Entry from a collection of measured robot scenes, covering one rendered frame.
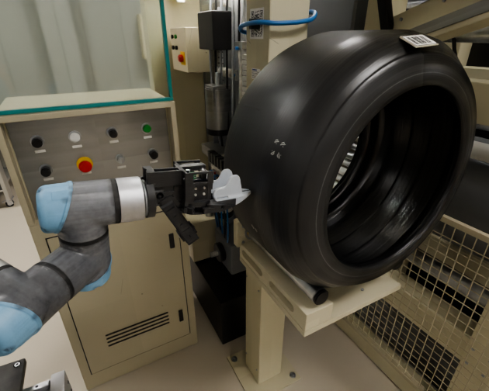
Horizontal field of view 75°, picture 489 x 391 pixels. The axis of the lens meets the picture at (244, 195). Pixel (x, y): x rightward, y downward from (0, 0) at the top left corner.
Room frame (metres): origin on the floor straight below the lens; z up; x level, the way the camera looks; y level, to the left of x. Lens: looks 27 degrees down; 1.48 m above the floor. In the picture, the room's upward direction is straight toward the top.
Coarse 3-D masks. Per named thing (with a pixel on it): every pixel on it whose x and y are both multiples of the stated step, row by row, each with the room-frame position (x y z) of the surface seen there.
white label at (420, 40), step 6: (402, 36) 0.62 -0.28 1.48; (408, 36) 0.63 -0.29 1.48; (414, 36) 0.63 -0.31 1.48; (420, 36) 0.64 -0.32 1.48; (426, 36) 0.64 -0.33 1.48; (408, 42) 0.61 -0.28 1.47; (414, 42) 0.61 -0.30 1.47; (420, 42) 0.61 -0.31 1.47; (426, 42) 0.62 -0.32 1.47; (432, 42) 0.62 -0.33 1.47
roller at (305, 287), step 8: (256, 240) 0.82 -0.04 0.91; (264, 248) 0.78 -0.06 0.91; (288, 272) 0.67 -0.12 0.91; (296, 280) 0.64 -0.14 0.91; (304, 288) 0.61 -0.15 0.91; (312, 288) 0.60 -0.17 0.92; (320, 288) 0.60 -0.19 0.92; (312, 296) 0.58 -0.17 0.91; (320, 296) 0.58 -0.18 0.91; (320, 304) 0.58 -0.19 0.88
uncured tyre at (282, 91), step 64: (320, 64) 0.61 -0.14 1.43; (384, 64) 0.58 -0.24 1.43; (448, 64) 0.65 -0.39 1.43; (256, 128) 0.62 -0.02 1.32; (320, 128) 0.53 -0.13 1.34; (384, 128) 0.97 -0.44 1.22; (448, 128) 0.82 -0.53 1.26; (256, 192) 0.56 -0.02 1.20; (320, 192) 0.51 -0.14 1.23; (384, 192) 0.90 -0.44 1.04; (448, 192) 0.71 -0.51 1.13; (320, 256) 0.52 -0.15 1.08; (384, 256) 0.64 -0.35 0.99
